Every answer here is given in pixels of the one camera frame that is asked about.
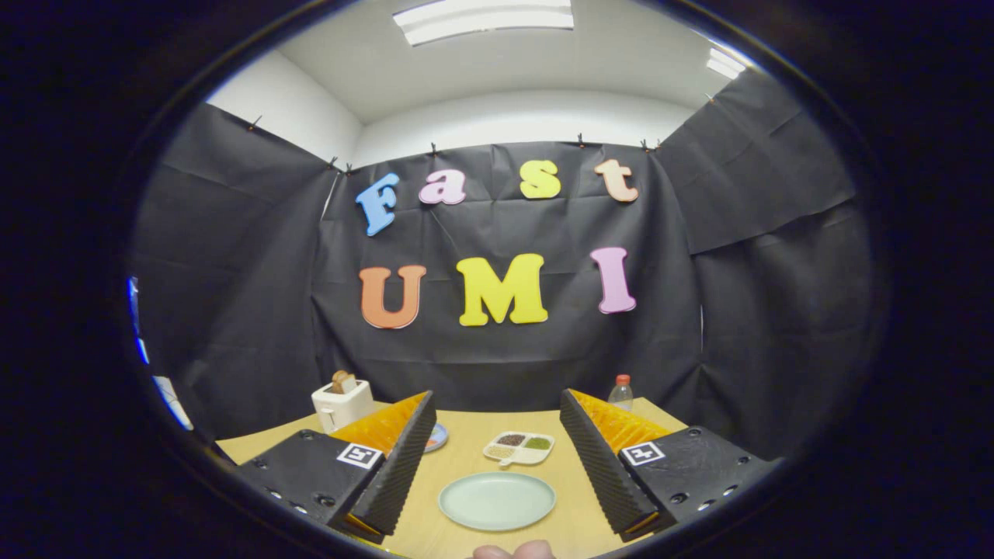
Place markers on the small blue plate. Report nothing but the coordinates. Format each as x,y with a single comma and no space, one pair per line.
437,439

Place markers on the pile of dark beans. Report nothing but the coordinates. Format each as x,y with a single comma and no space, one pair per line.
511,439

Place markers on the white divided tray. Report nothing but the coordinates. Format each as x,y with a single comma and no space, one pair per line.
532,456

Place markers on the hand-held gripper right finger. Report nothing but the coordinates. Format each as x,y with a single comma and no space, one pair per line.
598,466

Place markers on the toasted bread slice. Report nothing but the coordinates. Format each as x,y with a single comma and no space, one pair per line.
343,381

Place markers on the small ceiling light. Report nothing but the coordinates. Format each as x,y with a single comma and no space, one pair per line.
726,64

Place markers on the pile of pale beans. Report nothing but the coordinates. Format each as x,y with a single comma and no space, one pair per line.
500,451

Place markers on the black backdrop cloth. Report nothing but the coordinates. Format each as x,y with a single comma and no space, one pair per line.
497,365

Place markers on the pile of green beans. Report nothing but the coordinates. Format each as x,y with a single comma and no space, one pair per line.
538,443

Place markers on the clear water bottle red cap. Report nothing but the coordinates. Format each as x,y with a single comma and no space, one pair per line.
620,394

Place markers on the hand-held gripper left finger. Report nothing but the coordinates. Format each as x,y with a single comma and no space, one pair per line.
404,466

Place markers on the cream toaster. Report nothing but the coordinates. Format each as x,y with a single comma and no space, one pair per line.
342,407

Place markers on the long ceiling light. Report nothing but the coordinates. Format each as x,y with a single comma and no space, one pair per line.
481,17

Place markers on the pale green plate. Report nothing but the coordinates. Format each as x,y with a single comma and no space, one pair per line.
497,501

